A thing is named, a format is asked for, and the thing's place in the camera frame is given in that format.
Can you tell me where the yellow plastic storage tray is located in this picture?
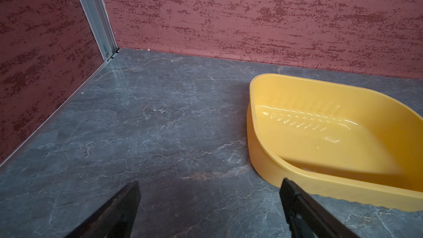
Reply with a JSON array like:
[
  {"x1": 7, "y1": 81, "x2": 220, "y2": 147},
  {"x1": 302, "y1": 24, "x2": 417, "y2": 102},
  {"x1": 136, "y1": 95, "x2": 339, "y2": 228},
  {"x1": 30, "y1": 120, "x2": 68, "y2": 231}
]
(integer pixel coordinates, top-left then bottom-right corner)
[{"x1": 247, "y1": 74, "x2": 423, "y2": 212}]

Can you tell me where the aluminium corner post left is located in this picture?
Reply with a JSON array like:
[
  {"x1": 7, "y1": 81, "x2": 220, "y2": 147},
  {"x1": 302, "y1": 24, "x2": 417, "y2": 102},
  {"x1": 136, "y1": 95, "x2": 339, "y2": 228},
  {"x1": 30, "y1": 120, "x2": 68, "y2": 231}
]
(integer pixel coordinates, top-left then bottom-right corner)
[{"x1": 80, "y1": 0, "x2": 119, "y2": 61}]

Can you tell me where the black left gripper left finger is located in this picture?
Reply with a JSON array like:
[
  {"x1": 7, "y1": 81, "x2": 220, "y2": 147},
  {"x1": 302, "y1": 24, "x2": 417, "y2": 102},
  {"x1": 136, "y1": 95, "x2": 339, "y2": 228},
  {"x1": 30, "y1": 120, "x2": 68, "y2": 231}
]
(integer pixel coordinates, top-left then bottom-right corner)
[{"x1": 67, "y1": 181, "x2": 141, "y2": 238}]

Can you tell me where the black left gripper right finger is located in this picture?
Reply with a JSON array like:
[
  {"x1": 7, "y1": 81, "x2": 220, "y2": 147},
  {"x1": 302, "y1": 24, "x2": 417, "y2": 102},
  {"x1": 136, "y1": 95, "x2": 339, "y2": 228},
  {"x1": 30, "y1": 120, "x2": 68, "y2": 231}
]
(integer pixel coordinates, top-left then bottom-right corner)
[{"x1": 279, "y1": 178, "x2": 358, "y2": 238}]

